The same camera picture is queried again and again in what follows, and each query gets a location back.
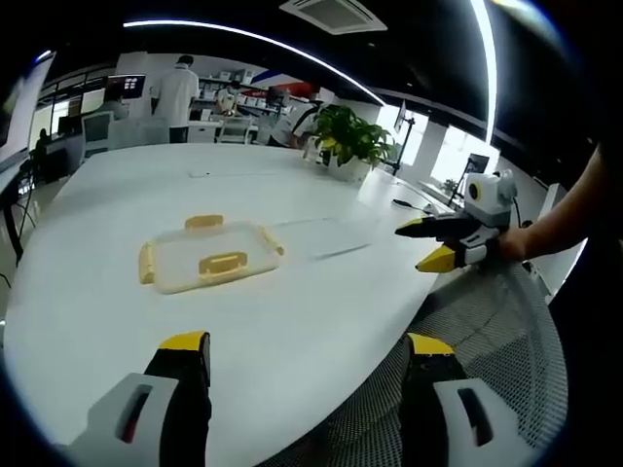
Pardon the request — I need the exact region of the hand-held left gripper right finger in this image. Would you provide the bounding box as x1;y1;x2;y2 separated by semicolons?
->
398;332;537;467

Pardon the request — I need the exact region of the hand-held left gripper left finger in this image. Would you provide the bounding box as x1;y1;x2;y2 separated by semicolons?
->
67;331;214;467

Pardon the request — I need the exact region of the clear lid with yellow buckles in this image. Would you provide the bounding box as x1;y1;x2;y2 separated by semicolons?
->
138;213;286;297

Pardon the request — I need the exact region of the person's right hand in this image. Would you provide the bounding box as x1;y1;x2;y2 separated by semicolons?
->
491;225;537;268

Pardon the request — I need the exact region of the small computer monitor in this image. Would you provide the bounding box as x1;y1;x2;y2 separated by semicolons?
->
464;152;491;174

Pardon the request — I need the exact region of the white mesh office chair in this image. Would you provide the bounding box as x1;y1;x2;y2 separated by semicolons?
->
270;260;571;467

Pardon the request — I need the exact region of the black monitor stand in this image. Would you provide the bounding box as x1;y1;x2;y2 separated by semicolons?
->
391;99;417;177

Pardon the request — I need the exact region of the green potted plant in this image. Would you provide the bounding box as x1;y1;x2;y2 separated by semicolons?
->
309;103;399;185

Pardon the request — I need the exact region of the ceiling air vent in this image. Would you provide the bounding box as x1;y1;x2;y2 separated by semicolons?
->
278;0;389;36

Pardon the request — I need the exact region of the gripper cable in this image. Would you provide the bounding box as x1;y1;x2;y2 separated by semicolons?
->
508;193;533;229

